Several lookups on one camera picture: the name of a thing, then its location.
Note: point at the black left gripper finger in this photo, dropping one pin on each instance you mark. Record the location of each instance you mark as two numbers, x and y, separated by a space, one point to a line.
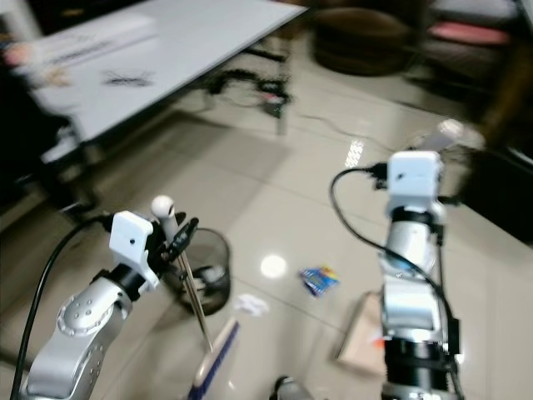
188 232

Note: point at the broom with white knob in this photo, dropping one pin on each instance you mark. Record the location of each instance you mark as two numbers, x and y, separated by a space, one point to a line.
200 304

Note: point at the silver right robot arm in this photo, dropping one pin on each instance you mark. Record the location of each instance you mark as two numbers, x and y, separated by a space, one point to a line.
412 292

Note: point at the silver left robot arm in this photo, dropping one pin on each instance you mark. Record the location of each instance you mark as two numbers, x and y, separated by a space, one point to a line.
79 321

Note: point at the black mesh waste bin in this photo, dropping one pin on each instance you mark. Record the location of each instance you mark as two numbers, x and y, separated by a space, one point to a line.
212 271

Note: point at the white crumpled paper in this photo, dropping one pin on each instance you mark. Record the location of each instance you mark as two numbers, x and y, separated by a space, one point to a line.
251 305

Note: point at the blue snack packet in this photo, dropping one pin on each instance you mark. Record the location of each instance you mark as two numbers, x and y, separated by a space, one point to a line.
319 280

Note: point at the person in dark clothes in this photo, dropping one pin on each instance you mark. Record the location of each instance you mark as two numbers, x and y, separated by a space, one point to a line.
27 142

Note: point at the grey robot foot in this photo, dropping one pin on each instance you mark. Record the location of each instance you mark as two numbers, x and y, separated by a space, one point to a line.
293 390

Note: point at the white table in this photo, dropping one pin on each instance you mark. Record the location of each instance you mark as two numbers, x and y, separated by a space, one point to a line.
200 42

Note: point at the brown round ottoman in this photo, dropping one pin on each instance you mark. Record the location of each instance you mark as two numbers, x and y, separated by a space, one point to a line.
366 37

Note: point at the dark furniture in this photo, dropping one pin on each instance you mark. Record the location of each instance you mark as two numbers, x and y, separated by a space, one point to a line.
495 196

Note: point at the pink seat cushion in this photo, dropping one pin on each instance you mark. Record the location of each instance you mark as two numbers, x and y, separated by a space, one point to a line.
470 33

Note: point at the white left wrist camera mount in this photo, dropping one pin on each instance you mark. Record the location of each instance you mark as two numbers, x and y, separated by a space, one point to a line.
132 242

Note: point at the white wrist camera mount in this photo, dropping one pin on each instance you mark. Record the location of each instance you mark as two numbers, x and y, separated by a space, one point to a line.
132 242
415 177

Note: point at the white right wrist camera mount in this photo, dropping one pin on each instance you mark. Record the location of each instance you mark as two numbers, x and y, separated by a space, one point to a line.
415 177

